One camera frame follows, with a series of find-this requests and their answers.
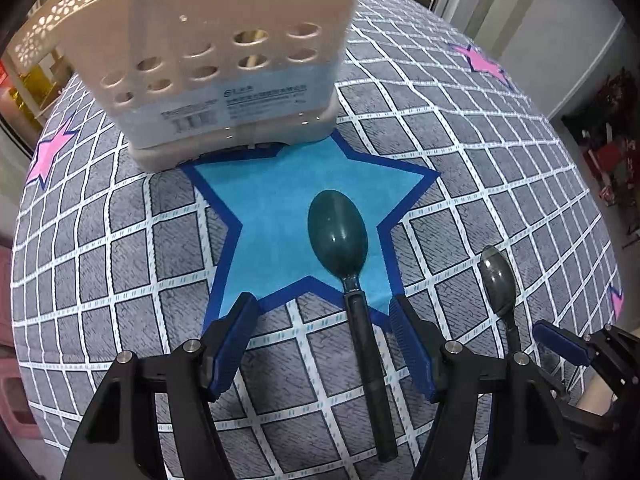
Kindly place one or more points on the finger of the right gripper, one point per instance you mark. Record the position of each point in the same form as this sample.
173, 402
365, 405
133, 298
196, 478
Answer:
611, 352

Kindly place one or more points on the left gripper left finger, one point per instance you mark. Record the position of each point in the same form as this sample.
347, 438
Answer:
118, 437

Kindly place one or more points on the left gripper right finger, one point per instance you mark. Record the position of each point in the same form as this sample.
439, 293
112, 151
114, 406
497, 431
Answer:
527, 437

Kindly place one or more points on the dark grey plastic spoon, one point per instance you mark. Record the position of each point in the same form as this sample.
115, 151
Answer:
500, 288

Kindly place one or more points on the dark green plastic spoon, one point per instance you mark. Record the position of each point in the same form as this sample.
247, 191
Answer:
339, 240

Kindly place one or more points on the right hand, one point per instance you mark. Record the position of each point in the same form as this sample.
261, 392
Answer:
597, 398

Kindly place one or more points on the pink plastic stool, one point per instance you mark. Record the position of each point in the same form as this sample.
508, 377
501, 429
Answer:
15, 410

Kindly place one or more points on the grey checked tablecloth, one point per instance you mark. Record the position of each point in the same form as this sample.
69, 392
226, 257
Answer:
441, 159

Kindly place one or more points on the beige utensil holder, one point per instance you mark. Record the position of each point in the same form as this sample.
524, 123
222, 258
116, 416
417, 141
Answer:
183, 78

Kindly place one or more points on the beige perforated storage cart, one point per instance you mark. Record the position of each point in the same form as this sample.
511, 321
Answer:
35, 39

